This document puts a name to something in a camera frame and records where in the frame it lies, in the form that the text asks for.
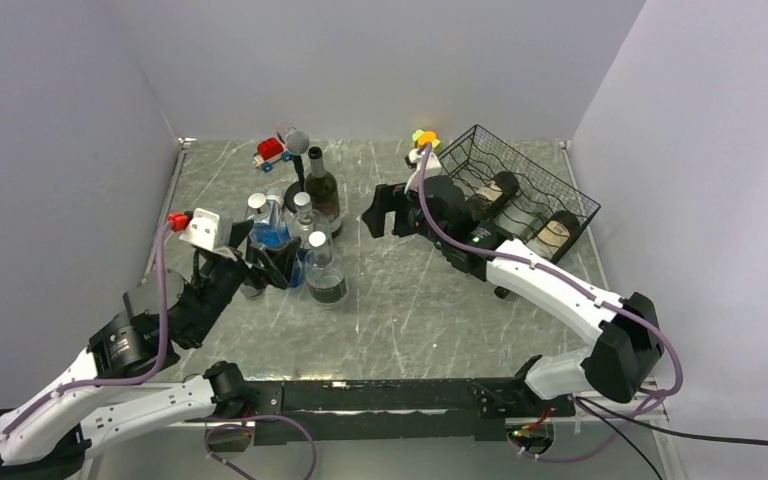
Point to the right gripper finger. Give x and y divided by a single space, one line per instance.
388 197
375 219

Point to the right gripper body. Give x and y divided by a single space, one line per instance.
414 212

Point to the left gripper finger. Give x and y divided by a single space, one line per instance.
239 232
276 265

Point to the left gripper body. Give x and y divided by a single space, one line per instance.
227 272

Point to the blue square glass bottle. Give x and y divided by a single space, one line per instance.
271 228

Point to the dark wine bottle black neck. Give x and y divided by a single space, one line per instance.
489 199

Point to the clear round bottle front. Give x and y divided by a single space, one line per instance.
324 272

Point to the clear round bottle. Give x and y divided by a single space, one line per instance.
324 272
305 221

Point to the dark green wine bottle front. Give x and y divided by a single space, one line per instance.
555 235

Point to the clear glass bottle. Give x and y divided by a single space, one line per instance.
521 218

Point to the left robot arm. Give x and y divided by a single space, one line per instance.
75 417

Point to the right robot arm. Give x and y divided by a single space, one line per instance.
621 349

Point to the clear round bottle rear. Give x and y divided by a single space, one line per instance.
305 221

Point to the dark wine bottle silver neck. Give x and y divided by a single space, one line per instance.
321 185

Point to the black white handheld microphone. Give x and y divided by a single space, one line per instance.
256 205

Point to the yellow green toy block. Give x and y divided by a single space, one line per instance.
421 137

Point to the red toy block car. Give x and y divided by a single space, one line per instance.
270 152

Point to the glitter microphone on stand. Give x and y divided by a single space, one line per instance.
295 141

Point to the black base bar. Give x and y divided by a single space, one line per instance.
388 409

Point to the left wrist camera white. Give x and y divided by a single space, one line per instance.
209 231

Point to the black wire wine rack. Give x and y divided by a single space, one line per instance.
477 155

